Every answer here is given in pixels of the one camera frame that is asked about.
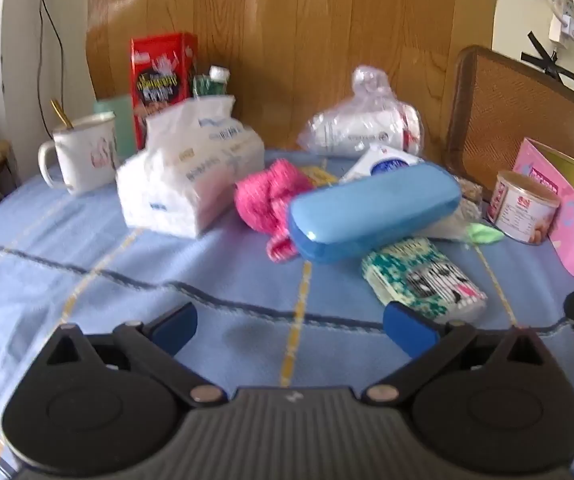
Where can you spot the round food can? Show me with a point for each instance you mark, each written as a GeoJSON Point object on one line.
{"type": "Point", "coordinates": [522, 208]}

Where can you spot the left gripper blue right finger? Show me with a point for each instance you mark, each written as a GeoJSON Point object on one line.
{"type": "Point", "coordinates": [409, 330]}

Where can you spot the green white tube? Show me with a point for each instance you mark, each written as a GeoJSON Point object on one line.
{"type": "Point", "coordinates": [213, 83]}

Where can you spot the blue glasses case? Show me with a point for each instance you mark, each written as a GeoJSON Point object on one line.
{"type": "Point", "coordinates": [351, 219]}

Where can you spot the white blue wipes packet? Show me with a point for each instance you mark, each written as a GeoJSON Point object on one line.
{"type": "Point", "coordinates": [377, 159]}

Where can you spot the brown woven chair cushion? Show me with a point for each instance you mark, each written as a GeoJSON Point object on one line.
{"type": "Point", "coordinates": [498, 102]}

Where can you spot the wooden wall panel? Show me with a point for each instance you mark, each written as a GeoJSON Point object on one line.
{"type": "Point", "coordinates": [290, 59]}

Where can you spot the green patterned tissue packet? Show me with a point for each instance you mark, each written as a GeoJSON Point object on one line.
{"type": "Point", "coordinates": [414, 273]}

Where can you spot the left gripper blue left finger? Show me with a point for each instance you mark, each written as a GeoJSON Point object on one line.
{"type": "Point", "coordinates": [174, 329]}

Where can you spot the gold spoon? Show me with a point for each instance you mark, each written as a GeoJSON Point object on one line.
{"type": "Point", "coordinates": [61, 114]}

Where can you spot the light green box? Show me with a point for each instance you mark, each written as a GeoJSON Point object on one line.
{"type": "Point", "coordinates": [121, 107]}

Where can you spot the white power strip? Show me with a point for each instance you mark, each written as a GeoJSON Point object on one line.
{"type": "Point", "coordinates": [562, 23]}

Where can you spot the white tissue pack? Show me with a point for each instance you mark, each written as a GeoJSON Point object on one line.
{"type": "Point", "coordinates": [185, 177]}

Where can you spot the pink knitted sock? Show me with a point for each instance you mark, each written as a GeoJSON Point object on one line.
{"type": "Point", "coordinates": [262, 202]}

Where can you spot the plastic bag of paper cups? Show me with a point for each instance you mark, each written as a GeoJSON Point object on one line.
{"type": "Point", "coordinates": [373, 114]}

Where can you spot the yellow small packet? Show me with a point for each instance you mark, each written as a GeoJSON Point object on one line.
{"type": "Point", "coordinates": [318, 176]}

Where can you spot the blue striped tablecloth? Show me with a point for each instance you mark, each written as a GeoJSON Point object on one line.
{"type": "Point", "coordinates": [73, 259]}

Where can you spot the bag of cotton swabs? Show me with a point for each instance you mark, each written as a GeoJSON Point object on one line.
{"type": "Point", "coordinates": [471, 201]}

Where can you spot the red snack box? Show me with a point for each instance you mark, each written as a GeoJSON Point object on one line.
{"type": "Point", "coordinates": [162, 69]}

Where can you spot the white ceramic mug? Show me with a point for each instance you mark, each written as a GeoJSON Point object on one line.
{"type": "Point", "coordinates": [86, 154]}

